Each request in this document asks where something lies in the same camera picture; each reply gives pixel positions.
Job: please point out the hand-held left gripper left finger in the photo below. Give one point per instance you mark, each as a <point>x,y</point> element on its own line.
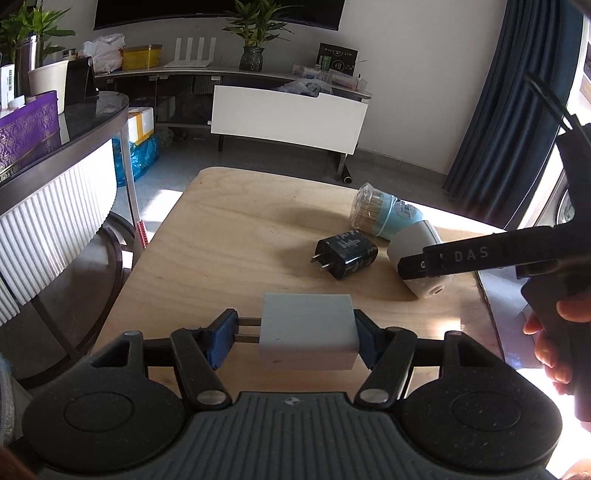
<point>221,339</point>

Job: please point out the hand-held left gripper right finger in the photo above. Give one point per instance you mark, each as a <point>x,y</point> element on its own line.
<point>364,339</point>

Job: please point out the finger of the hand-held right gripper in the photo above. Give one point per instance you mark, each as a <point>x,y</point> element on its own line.
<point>498,251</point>

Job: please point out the white plug charger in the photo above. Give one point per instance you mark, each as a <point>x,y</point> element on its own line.
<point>304,327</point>

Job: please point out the white mosquito repellent heater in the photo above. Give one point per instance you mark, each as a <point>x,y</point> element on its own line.
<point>415,237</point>

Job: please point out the person's right hand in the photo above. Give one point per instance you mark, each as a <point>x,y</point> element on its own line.
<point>551,357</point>

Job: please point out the black plug charger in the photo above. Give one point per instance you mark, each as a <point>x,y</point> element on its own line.
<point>351,254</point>

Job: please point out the dark blue curtain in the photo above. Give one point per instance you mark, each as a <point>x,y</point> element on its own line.
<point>503,115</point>

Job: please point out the blue toothpick jar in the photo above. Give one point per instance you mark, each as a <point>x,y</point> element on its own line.
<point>383,214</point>

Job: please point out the blue plastic bag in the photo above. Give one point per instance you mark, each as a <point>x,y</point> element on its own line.
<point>138,159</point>

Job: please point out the curved counter with ribbed front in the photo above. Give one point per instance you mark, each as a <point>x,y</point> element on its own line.
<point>51,212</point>

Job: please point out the white carton with yellow tape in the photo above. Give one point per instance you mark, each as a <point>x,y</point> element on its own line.
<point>141,124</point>

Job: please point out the TV stand with white panel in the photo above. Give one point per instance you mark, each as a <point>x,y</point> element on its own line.
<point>286,115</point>

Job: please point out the clear packets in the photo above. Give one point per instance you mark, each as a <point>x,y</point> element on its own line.
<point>332,77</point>

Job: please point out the dark gift box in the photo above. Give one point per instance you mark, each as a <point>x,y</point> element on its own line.
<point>338,59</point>

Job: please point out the crumpled pale bag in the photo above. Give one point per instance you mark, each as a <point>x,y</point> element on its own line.
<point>304,86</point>

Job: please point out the bamboo plant in black vase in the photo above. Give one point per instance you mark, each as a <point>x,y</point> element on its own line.
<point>251,59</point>

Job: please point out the purple patterned box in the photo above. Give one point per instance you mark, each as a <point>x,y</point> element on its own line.
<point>27,131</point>

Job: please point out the white router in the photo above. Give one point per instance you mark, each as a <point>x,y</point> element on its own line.
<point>191,55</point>

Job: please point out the yellow tin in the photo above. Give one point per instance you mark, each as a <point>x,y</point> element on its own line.
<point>142,57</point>

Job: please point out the black tablet stand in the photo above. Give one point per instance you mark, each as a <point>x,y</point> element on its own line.
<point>81,78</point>

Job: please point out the green plant in white pot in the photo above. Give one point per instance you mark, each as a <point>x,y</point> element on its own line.
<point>48,83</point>

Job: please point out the white plastic bag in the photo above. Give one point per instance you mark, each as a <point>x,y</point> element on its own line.
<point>104,53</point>

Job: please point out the black television screen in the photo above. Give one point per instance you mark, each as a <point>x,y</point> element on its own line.
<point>207,14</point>

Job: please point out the white labelled box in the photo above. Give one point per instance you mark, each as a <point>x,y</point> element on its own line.
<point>7,85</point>

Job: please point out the steel thermos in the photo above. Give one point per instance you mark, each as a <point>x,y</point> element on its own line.
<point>27,64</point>

